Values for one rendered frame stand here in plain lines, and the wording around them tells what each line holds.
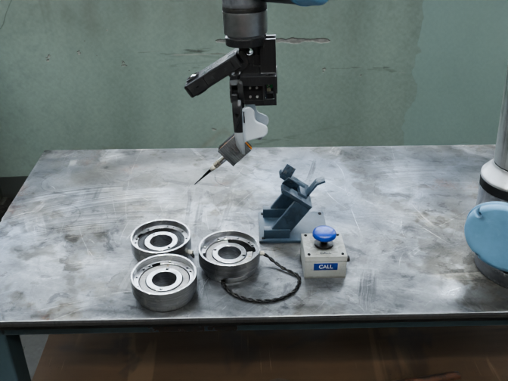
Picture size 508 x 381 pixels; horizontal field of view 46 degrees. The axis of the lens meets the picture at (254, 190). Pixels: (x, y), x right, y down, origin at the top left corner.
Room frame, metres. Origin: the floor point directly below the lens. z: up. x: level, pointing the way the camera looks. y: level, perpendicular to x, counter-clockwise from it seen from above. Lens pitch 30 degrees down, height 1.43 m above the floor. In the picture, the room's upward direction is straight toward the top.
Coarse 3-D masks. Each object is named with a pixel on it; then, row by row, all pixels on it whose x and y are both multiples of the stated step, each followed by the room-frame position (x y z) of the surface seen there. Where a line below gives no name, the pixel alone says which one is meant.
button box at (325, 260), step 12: (312, 240) 0.85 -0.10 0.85; (336, 240) 0.85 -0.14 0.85; (300, 252) 0.86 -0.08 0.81; (312, 252) 0.81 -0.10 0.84; (324, 252) 0.81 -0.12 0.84; (336, 252) 0.81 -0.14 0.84; (312, 264) 0.80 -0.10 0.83; (324, 264) 0.80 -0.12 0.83; (336, 264) 0.80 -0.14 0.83; (312, 276) 0.80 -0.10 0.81; (324, 276) 0.80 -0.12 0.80; (336, 276) 0.80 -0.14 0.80
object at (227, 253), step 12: (204, 240) 0.85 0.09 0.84; (216, 240) 0.87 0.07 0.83; (252, 240) 0.86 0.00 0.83; (204, 252) 0.83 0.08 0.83; (216, 252) 0.83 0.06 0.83; (228, 252) 0.85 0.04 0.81; (240, 252) 0.84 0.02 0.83; (204, 264) 0.80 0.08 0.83; (216, 264) 0.78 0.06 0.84; (240, 264) 0.78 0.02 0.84; (252, 264) 0.80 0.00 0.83; (216, 276) 0.78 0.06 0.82; (228, 276) 0.78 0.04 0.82; (240, 276) 0.78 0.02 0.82
